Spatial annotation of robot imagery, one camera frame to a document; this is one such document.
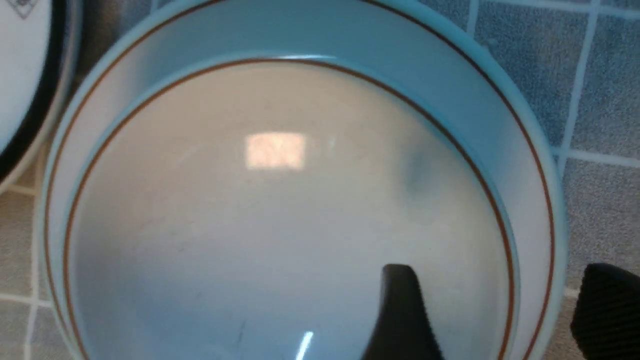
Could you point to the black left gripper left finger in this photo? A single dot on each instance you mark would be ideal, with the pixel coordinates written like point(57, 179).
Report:
point(402, 330)

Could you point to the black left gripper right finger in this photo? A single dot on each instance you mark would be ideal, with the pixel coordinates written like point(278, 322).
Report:
point(606, 318)

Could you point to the pale blue shallow bowl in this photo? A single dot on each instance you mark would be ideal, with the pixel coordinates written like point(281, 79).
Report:
point(231, 177)

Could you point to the white plate black rim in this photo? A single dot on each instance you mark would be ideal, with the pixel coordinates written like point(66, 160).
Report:
point(39, 50)

